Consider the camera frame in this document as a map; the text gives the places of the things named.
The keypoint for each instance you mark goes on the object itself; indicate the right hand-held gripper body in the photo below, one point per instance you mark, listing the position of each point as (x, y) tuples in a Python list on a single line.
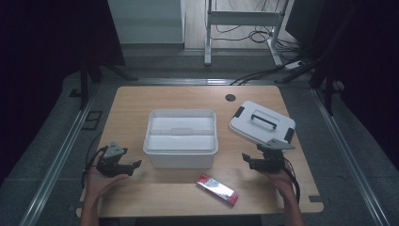
[(273, 157)]

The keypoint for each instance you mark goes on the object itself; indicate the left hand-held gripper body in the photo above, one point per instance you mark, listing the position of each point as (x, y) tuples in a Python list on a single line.
[(109, 157)]

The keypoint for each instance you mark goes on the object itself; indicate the red and white packet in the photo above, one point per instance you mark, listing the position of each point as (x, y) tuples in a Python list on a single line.
[(217, 189)]

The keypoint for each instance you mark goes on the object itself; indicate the white plastic storage box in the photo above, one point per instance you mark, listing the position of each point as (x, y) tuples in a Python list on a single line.
[(181, 147)]

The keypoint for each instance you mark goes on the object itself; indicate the person's right hand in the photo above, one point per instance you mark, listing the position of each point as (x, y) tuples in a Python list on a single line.
[(282, 182)]

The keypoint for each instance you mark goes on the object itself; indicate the person's left hand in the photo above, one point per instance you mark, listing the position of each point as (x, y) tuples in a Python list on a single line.
[(100, 183)]

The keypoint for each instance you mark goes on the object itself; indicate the round black table grommet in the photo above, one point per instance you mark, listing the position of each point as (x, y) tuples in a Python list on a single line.
[(230, 97)]

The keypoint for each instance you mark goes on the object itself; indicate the black tripod stand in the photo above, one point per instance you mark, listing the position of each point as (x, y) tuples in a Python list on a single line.
[(327, 91), (84, 84)]

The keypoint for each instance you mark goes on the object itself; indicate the white power strip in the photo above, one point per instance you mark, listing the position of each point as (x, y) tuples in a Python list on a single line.
[(294, 65)]

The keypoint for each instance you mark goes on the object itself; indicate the white metal stand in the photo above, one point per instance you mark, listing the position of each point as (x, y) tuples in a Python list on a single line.
[(241, 19)]

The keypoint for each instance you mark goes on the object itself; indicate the white cabinet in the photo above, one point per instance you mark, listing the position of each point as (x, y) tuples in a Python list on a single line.
[(146, 22)]

